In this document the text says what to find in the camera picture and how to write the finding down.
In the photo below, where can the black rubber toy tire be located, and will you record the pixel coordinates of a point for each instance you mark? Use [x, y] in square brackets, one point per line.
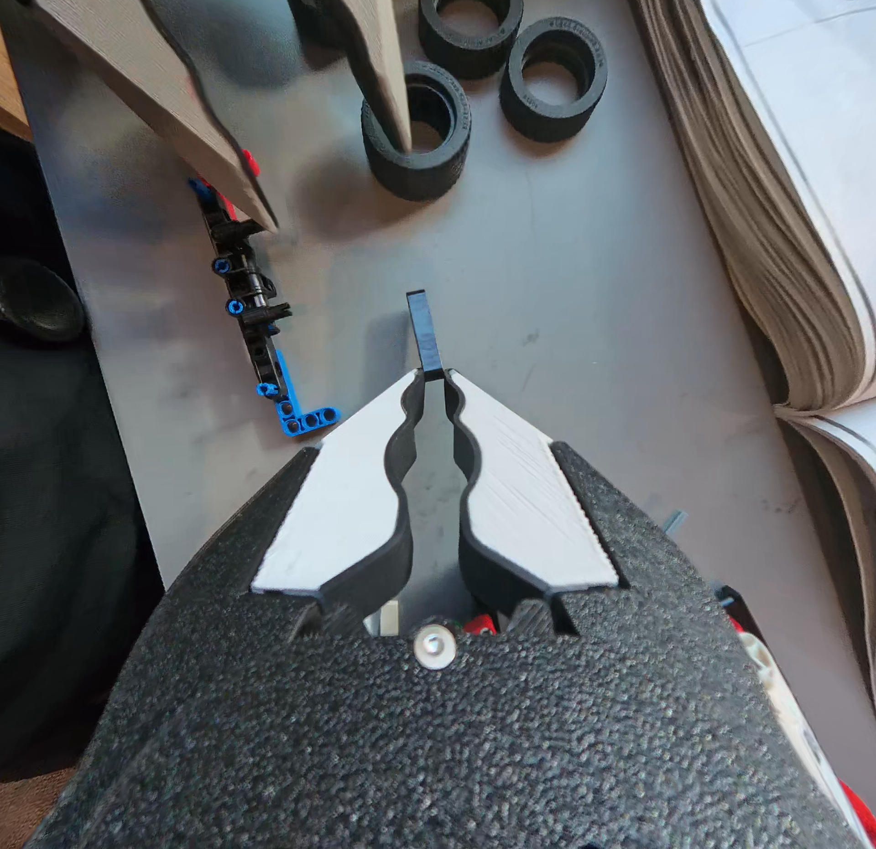
[308, 7]
[547, 123]
[472, 61]
[410, 178]

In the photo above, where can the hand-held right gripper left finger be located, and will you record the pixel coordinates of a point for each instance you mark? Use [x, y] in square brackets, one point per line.
[335, 506]

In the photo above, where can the black straight beam piece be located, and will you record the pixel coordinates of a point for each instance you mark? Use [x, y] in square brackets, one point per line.
[426, 335]

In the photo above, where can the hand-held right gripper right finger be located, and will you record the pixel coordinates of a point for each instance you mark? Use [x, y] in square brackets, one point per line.
[534, 520]

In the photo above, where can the toy brick race car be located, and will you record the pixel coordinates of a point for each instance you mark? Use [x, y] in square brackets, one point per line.
[759, 650]

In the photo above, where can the wooden box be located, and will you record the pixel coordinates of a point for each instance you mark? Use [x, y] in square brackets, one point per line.
[10, 89]

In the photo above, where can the black beam brick assembly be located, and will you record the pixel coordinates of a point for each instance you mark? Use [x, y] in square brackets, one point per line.
[257, 301]

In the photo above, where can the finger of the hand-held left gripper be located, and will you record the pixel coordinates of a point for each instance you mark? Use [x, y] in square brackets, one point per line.
[373, 41]
[137, 68]

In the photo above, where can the instruction booklet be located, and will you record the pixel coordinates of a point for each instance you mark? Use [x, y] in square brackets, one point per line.
[787, 246]

